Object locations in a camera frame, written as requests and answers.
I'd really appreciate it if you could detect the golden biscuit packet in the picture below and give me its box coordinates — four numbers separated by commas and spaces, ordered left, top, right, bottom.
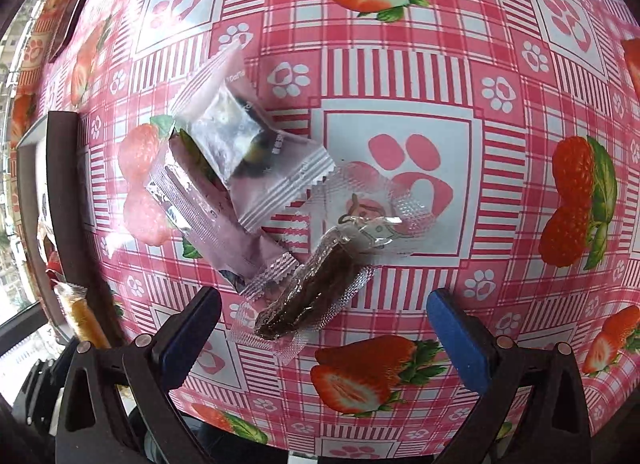
54, 282, 111, 349

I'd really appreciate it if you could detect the red foil snack packet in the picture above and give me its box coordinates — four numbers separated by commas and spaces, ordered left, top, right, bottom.
46, 250, 66, 288

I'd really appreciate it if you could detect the pink long snack bar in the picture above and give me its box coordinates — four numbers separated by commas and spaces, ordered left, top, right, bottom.
145, 131, 299, 295

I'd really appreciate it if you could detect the black white storage tray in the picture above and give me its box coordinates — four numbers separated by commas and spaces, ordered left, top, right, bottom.
15, 110, 124, 346

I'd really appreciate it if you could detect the clear dark jerky packet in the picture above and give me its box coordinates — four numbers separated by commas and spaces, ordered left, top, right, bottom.
230, 163, 436, 364

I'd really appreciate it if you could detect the clear date candy packet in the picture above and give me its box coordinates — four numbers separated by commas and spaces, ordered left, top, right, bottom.
170, 41, 335, 232

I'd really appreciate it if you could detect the strawberry pattern pink tablecloth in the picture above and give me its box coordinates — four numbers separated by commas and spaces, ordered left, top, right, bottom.
3, 0, 639, 463

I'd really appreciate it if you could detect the black smartphone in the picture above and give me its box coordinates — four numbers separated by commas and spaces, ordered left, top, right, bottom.
48, 0, 87, 63

